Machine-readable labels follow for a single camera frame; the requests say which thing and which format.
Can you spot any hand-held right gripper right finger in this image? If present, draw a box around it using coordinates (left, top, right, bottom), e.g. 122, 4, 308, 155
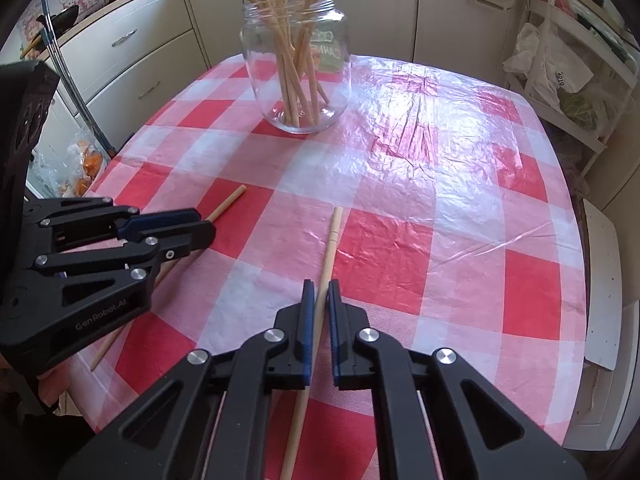
327, 280, 586, 480

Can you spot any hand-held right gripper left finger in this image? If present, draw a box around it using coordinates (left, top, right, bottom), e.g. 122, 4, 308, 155
57, 280, 317, 480

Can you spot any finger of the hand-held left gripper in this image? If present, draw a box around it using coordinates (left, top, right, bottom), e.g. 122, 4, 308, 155
22, 197, 202, 250
30, 221, 216, 361

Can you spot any wooden chopstick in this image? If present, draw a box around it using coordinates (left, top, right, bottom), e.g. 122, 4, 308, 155
279, 206, 344, 480
90, 185, 248, 372

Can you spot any clear glass jar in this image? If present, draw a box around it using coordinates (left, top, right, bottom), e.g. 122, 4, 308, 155
240, 0, 351, 135

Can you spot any bunch of wooden chopsticks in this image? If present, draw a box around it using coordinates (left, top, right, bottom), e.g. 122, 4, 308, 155
215, 0, 333, 128

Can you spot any clear bag of oranges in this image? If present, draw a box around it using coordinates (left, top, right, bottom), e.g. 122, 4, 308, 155
37, 130, 113, 198

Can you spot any black wok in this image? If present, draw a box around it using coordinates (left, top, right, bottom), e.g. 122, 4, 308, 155
35, 5, 81, 33

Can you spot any cream drawer cabinet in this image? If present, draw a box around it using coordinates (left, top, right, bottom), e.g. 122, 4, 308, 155
52, 0, 213, 153

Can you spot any red white checked tablecloth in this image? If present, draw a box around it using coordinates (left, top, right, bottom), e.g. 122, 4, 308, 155
40, 52, 588, 480

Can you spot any white stool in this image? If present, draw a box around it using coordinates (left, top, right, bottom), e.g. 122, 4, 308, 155
582, 197, 640, 373

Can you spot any cream door cabinet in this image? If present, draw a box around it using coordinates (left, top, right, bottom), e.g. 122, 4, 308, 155
182, 0, 526, 86

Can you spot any bag of green vegetables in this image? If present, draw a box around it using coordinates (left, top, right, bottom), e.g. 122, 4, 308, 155
560, 87, 618, 136

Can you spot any white plastic bag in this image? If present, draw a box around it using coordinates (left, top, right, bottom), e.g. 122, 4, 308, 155
502, 22, 596, 111

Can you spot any white storage rack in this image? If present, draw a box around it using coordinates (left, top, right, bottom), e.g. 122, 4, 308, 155
502, 0, 640, 196

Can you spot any metal mop handle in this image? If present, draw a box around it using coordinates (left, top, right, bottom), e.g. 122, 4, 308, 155
40, 0, 118, 158

